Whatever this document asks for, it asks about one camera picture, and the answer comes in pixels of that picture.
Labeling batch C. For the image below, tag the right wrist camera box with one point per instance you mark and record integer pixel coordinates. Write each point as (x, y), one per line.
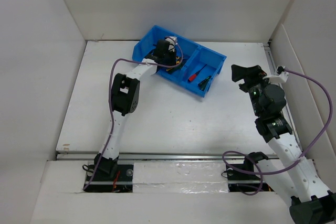
(280, 76)

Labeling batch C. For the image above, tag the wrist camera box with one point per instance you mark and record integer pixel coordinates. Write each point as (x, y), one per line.
(172, 40)
(280, 76)

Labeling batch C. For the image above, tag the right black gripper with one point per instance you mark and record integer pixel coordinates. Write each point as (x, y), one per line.
(255, 72)

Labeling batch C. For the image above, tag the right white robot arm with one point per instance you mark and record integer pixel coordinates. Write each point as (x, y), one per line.
(309, 199)

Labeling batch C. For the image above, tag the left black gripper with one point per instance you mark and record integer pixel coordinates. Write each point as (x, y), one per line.
(172, 54)

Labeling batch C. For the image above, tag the aluminium front rail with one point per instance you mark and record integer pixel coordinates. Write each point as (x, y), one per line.
(142, 156)

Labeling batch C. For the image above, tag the red-handled screwdriver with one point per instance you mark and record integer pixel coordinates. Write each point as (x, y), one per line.
(193, 76)

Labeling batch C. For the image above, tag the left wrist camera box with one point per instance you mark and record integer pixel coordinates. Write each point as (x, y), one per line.
(172, 40)

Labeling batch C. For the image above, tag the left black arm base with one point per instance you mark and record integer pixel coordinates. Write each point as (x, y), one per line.
(121, 180)

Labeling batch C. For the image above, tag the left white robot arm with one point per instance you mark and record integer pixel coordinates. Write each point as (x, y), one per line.
(123, 97)

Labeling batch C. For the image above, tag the aluminium side rail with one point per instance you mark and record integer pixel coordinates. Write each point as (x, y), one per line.
(270, 60)

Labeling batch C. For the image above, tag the blue three-compartment plastic bin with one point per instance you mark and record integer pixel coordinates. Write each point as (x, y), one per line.
(200, 64)

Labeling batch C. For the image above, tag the yellow-handled needle-nose pliers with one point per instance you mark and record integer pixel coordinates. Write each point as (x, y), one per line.
(179, 62)

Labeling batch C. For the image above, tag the large green-handled screwdriver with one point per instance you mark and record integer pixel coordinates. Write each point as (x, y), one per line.
(202, 86)

